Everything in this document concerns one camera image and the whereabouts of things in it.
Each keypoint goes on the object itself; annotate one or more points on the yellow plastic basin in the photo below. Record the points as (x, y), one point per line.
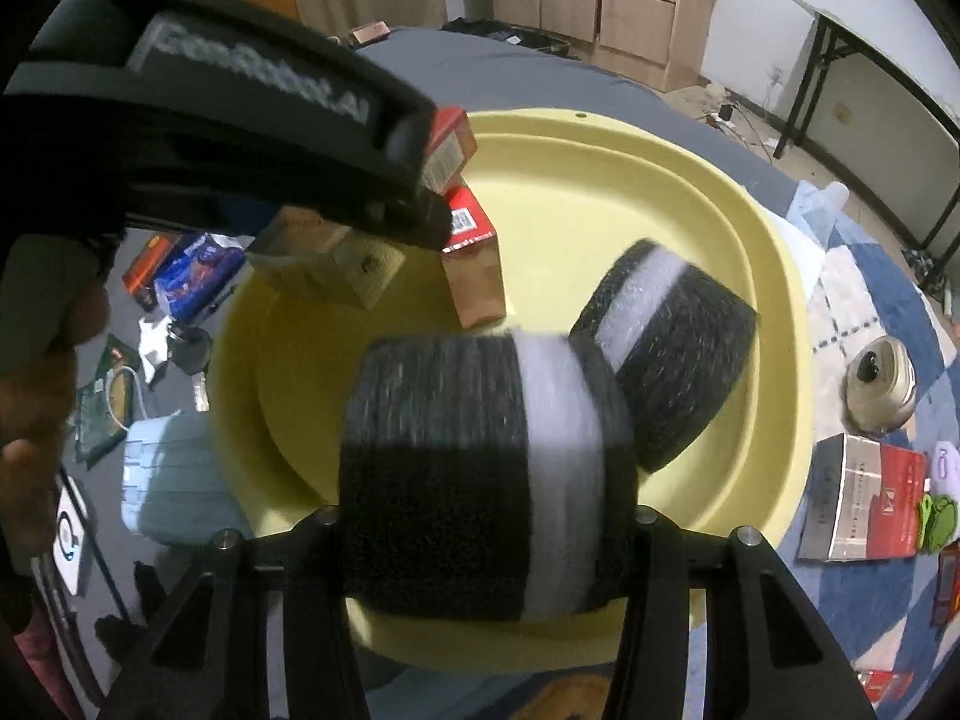
(585, 187)

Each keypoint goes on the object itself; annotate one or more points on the gold brown box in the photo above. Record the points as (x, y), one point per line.
(330, 262)

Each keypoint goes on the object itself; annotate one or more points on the small red box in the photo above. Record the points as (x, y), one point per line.
(450, 142)

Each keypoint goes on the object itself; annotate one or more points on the person's left hand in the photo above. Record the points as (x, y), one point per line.
(37, 412)

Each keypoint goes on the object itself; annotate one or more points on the red box with copper sides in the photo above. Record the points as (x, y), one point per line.
(472, 270)

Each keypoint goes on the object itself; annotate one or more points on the black key fob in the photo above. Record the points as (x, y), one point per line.
(187, 349)

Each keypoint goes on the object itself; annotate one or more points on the large red cigarette box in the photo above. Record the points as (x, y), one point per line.
(870, 502)

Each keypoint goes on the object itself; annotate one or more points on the blue snack packet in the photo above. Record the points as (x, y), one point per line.
(199, 270)

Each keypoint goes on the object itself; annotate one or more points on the red packet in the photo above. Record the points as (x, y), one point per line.
(946, 589)

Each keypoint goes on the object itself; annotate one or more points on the white card with blue logo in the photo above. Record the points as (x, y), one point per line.
(75, 540)

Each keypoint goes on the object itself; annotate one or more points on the black and white sponge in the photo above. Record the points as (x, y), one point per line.
(675, 360)
(442, 465)

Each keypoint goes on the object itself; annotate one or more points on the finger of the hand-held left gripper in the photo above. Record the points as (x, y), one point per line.
(409, 217)

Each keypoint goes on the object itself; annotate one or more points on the light blue cloth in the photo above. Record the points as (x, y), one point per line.
(821, 210)

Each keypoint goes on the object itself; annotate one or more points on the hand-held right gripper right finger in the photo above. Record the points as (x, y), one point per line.
(697, 600)

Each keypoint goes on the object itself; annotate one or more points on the black frame folding table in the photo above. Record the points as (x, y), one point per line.
(862, 37)

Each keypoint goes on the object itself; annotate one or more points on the dark green packet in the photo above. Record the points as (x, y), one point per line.
(101, 412)

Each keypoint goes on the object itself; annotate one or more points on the wooden cabinet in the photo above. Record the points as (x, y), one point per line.
(615, 7)

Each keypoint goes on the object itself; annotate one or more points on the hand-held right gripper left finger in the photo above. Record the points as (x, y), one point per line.
(262, 600)

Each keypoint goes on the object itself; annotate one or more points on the orange snack packet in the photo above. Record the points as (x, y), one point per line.
(146, 270)

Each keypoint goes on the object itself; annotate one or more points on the small brown box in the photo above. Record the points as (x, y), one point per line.
(371, 34)

